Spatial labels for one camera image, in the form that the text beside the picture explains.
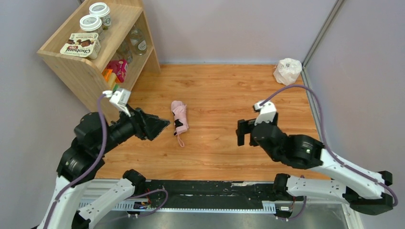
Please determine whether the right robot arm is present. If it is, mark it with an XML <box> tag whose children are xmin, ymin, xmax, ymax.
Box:
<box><xmin>235</xmin><ymin>115</ymin><xmax>398</xmax><ymax>216</ymax></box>

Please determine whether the stack of coloured sponges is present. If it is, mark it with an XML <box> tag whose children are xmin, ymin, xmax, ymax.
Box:
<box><xmin>102</xmin><ymin>69</ymin><xmax>120</xmax><ymax>91</ymax></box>

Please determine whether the pink folding umbrella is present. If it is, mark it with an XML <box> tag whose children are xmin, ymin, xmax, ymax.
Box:
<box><xmin>171</xmin><ymin>101</ymin><xmax>189</xmax><ymax>147</ymax></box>

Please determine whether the glass jar on shelf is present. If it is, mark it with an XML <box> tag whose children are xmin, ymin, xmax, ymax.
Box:
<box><xmin>129</xmin><ymin>25</ymin><xmax>147</xmax><ymax>55</ymax></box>

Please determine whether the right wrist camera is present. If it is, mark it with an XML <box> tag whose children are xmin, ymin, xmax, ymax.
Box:
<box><xmin>253</xmin><ymin>101</ymin><xmax>277</xmax><ymax>125</ymax></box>

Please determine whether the wooden shelf unit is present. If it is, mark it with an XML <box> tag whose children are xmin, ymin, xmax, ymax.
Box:
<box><xmin>37</xmin><ymin>0</ymin><xmax>160</xmax><ymax>112</ymax></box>

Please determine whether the white lidded cup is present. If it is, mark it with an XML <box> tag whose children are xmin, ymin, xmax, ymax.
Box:
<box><xmin>89</xmin><ymin>2</ymin><xmax>112</xmax><ymax>30</ymax></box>
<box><xmin>79</xmin><ymin>14</ymin><xmax>105</xmax><ymax>41</ymax></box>

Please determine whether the white crumpled plastic bag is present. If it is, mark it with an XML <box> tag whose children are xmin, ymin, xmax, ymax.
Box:
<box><xmin>273</xmin><ymin>58</ymin><xmax>302</xmax><ymax>86</ymax></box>

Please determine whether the white lidded cup front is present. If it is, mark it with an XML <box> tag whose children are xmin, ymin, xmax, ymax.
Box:
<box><xmin>79</xmin><ymin>14</ymin><xmax>105</xmax><ymax>41</ymax></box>

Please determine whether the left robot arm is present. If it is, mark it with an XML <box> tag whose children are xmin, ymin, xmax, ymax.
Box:
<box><xmin>39</xmin><ymin>108</ymin><xmax>170</xmax><ymax>229</ymax></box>

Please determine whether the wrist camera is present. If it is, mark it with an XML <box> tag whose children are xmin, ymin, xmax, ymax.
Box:
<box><xmin>253</xmin><ymin>101</ymin><xmax>277</xmax><ymax>125</ymax></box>
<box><xmin>102</xmin><ymin>87</ymin><xmax>131</xmax><ymax>117</ymax></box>

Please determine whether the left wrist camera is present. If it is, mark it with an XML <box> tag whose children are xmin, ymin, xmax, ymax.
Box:
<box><xmin>102</xmin><ymin>87</ymin><xmax>131</xmax><ymax>117</ymax></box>

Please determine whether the Chobani yogurt pack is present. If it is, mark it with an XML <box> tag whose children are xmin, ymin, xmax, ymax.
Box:
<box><xmin>60</xmin><ymin>32</ymin><xmax>101</xmax><ymax>60</ymax></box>

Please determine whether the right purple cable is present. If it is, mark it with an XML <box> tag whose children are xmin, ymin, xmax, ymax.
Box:
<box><xmin>259</xmin><ymin>84</ymin><xmax>399</xmax><ymax>208</ymax></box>

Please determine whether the white lidded cup rear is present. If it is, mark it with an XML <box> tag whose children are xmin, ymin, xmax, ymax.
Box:
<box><xmin>89</xmin><ymin>2</ymin><xmax>112</xmax><ymax>30</ymax></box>

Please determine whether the purple cable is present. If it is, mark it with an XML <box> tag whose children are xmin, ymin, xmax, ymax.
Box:
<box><xmin>43</xmin><ymin>93</ymin><xmax>170</xmax><ymax>229</ymax></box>
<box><xmin>259</xmin><ymin>84</ymin><xmax>399</xmax><ymax>208</ymax></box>

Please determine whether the pink box on shelf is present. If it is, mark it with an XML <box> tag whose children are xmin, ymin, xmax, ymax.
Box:
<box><xmin>106</xmin><ymin>59</ymin><xmax>128</xmax><ymax>83</ymax></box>

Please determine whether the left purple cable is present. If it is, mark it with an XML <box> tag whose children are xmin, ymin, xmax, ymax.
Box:
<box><xmin>43</xmin><ymin>93</ymin><xmax>170</xmax><ymax>229</ymax></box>

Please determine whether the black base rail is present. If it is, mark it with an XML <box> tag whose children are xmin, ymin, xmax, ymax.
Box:
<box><xmin>127</xmin><ymin>180</ymin><xmax>307</xmax><ymax>218</ymax></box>

